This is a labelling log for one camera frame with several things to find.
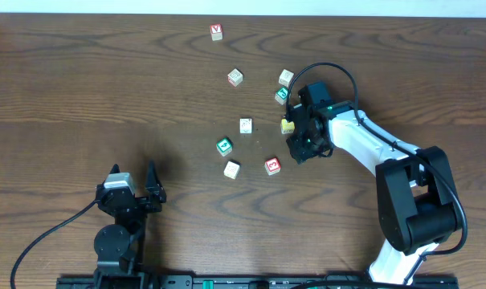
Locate yellow top wooden block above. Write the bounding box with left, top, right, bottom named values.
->
left=280, top=119, right=295, bottom=134

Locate red number 3 block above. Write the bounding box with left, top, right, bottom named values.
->
left=264, top=157, right=281, bottom=176

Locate green number 5 block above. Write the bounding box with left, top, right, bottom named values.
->
left=216, top=137, right=233, bottom=157

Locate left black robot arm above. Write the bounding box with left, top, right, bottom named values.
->
left=93, top=161, right=166, bottom=288

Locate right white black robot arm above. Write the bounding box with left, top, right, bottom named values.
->
left=286, top=100, right=468, bottom=285

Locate green J letter block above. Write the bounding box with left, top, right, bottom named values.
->
left=275, top=87, right=288, bottom=105

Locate plain wooden picture block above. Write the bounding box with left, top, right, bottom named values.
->
left=279, top=69, right=294, bottom=88

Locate white airplane picture block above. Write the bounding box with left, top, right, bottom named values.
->
left=239, top=118, right=252, bottom=134

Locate plain beige wooden block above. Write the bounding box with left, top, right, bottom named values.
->
left=223, top=161, right=241, bottom=180

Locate red U side block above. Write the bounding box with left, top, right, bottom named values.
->
left=227, top=68, right=243, bottom=87

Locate red V letter block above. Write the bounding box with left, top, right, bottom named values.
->
left=210, top=23, right=223, bottom=41

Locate left black cable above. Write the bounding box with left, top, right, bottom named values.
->
left=10, top=199, right=100, bottom=289

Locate black cable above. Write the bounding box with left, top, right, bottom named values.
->
left=10, top=199, right=100, bottom=289
left=284, top=61, right=468, bottom=282

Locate right black cable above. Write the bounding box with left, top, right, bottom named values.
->
left=284, top=61, right=468, bottom=282

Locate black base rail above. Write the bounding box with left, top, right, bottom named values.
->
left=55, top=273, right=460, bottom=289

